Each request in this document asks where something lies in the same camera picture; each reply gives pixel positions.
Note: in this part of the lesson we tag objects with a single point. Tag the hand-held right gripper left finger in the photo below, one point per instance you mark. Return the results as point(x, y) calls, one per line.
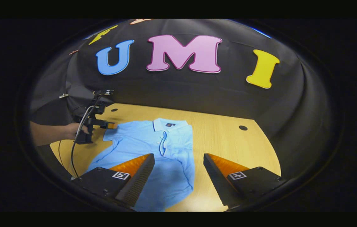
point(137, 183)

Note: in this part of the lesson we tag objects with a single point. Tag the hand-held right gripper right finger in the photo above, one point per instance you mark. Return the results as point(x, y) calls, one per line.
point(218, 183)

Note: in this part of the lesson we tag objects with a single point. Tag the black backdrop cloth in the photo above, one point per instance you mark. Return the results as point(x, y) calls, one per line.
point(197, 91)

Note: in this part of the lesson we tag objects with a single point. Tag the red clip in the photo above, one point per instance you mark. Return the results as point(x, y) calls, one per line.
point(73, 52)

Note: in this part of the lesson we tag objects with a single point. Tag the light blue T-shirt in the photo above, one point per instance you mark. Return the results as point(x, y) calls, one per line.
point(172, 148)

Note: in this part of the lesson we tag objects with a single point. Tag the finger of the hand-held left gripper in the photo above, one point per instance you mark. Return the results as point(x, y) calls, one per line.
point(106, 124)

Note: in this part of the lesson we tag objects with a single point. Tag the white metal clip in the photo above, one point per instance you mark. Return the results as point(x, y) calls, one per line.
point(63, 95)

